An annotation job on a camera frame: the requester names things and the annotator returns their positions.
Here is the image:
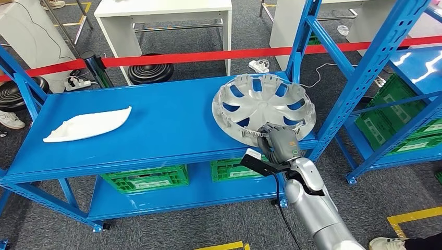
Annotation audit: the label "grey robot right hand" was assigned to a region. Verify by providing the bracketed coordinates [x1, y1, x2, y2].
[256, 122, 305, 166]

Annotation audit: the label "silver wheel hubcap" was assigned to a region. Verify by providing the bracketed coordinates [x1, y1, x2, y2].
[211, 73, 317, 148]

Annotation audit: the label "blue metal shelf rack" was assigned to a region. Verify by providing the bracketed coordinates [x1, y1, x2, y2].
[0, 0, 318, 234]
[295, 0, 442, 186]
[0, 167, 14, 250]

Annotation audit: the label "white plastic car part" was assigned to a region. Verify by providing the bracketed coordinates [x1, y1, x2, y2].
[43, 106, 132, 144]

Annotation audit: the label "red barrier belt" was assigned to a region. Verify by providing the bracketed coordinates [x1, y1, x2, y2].
[0, 35, 442, 83]

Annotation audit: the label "white table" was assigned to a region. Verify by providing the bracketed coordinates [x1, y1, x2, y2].
[259, 0, 392, 71]
[94, 0, 232, 86]

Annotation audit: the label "yellow floor tape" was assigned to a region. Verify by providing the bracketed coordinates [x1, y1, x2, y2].
[386, 206, 442, 240]
[53, 2, 93, 28]
[193, 241, 251, 250]

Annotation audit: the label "person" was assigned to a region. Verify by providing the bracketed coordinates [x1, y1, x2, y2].
[369, 232, 442, 250]
[39, 0, 66, 10]
[0, 110, 27, 130]

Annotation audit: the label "black round stanchion base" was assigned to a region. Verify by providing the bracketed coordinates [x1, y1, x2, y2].
[0, 76, 52, 115]
[127, 53, 175, 85]

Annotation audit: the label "white power strip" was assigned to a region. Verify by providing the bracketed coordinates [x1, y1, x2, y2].
[64, 76, 92, 93]

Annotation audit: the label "steel table legs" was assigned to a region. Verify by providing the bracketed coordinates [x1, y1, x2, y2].
[37, 0, 95, 58]

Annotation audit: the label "white cabinet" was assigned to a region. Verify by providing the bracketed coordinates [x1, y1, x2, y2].
[0, 0, 78, 94]

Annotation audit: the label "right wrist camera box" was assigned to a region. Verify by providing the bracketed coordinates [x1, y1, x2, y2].
[240, 148, 293, 178]

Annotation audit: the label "black camera cable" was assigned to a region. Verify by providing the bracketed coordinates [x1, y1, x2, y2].
[272, 172, 302, 250]

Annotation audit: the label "white floor cable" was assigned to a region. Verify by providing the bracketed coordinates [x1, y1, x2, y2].
[300, 62, 380, 89]

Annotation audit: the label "black stanchion post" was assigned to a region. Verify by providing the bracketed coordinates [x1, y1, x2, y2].
[81, 51, 114, 89]

